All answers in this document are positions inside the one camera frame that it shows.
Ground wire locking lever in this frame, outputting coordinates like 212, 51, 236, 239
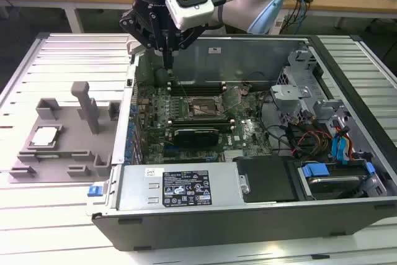
172, 72, 192, 101

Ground grey parts rack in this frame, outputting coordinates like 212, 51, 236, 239
7, 81, 122, 184

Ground black graphics card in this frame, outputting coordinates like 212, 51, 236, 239
171, 127, 220, 149

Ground CPU socket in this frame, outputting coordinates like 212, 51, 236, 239
188, 96, 223, 120

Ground silver power supply unit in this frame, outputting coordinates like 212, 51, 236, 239
115, 161, 246, 212

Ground green motherboard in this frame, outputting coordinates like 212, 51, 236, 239
133, 80, 275, 165

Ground black cable bundle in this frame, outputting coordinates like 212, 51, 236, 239
260, 91, 298, 157

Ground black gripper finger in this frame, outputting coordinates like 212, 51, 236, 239
119, 10, 169, 70
168, 25, 205, 70

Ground red yellow power wires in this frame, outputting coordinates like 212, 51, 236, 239
291, 130, 331, 158

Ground metal socket cover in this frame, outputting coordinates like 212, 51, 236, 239
219, 86, 243, 113

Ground blue flat data wire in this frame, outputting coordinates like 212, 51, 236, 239
330, 133, 353, 166

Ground black plastic shroud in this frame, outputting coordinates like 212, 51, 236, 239
232, 155, 301, 204

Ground black RAM slot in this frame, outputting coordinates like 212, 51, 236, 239
169, 91, 225, 96
169, 117, 233, 123
170, 121, 233, 126
169, 85, 225, 89
171, 124, 233, 129

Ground small silver chipset heatsink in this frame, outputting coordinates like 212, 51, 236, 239
223, 149, 246, 163

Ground grey metal drive bracket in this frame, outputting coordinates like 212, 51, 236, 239
269, 84, 313, 125

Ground silver CPU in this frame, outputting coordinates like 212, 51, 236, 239
28, 125, 63, 148

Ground RAM slot with white clips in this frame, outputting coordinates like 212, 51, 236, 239
167, 88, 226, 92
167, 81, 226, 86

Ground dark grey PC case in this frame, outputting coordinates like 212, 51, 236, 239
86, 33, 397, 253

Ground hard disk in blue carrier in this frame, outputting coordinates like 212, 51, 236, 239
298, 161, 377, 200

